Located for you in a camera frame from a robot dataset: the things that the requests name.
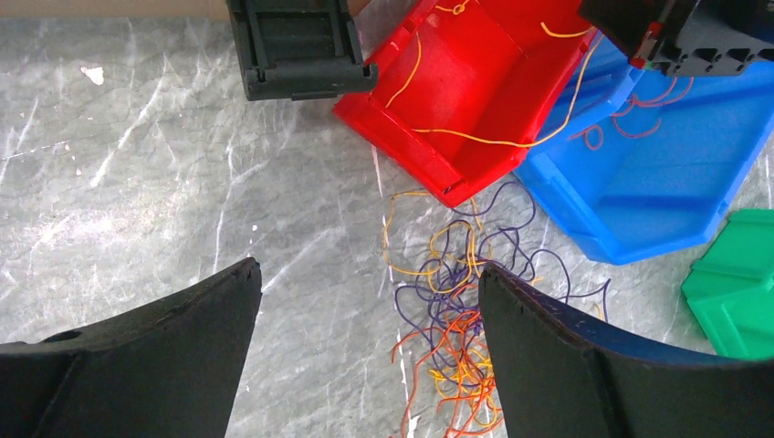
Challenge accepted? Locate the purple wire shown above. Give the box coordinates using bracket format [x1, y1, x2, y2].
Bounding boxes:
[392, 180, 612, 388]

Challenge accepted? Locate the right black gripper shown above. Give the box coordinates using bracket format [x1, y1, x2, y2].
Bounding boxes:
[578, 0, 773, 77]

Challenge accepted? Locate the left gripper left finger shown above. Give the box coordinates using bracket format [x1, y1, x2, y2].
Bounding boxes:
[1, 257, 262, 437]

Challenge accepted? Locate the blue plastic bin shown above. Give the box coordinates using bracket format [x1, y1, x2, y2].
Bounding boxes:
[515, 40, 773, 265]

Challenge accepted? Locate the tan plastic toolbox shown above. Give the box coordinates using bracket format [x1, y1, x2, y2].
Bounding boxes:
[1, 0, 379, 101]

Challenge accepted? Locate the green plastic bin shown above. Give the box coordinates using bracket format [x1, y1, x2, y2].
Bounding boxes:
[681, 209, 773, 360]

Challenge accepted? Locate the red plastic bin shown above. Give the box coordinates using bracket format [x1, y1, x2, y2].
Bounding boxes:
[334, 0, 595, 207]

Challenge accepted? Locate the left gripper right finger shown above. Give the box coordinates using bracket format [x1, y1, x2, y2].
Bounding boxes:
[478, 264, 773, 437]

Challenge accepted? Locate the yellow wire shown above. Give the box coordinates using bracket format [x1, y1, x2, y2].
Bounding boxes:
[384, 0, 606, 150]
[381, 190, 606, 424]

